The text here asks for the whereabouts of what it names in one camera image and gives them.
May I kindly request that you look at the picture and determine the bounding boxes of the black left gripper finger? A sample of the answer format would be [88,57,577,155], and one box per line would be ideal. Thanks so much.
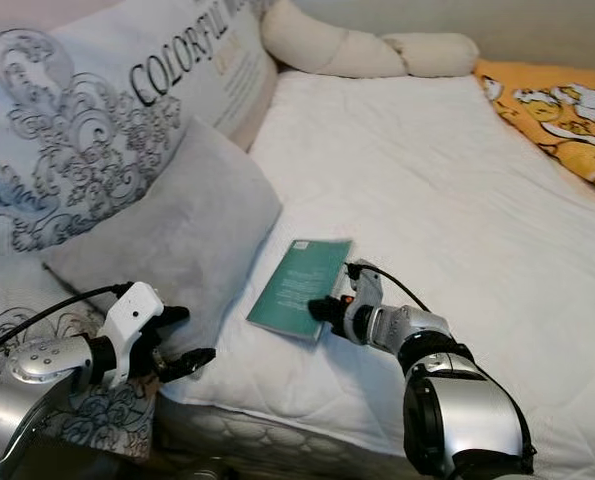
[164,346,218,384]

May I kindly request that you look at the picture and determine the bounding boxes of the teal book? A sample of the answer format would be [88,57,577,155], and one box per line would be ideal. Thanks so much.
[244,238,355,344]

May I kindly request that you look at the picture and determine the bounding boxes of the grey plush pillow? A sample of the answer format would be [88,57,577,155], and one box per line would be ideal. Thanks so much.
[41,117,285,354]

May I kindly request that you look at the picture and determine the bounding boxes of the white quilted bed base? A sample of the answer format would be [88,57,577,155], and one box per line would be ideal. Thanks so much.
[154,394,449,480]

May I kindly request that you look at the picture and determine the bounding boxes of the white quilted mattress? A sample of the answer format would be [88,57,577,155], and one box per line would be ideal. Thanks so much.
[161,69,595,480]

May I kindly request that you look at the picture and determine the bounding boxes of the beige bolster pillow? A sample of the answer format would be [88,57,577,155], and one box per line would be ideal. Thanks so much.
[258,0,481,80]

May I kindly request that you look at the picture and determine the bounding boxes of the yellow cartoon print blanket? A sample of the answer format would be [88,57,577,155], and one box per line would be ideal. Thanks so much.
[473,57,595,197]

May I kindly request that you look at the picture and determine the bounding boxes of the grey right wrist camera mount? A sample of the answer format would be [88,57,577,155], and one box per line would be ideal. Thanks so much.
[346,264,385,344]

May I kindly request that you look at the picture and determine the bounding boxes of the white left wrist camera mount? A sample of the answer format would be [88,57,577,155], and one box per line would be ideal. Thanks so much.
[101,281,167,387]

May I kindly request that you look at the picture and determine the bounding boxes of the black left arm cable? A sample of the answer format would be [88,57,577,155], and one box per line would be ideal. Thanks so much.
[0,282,134,362]

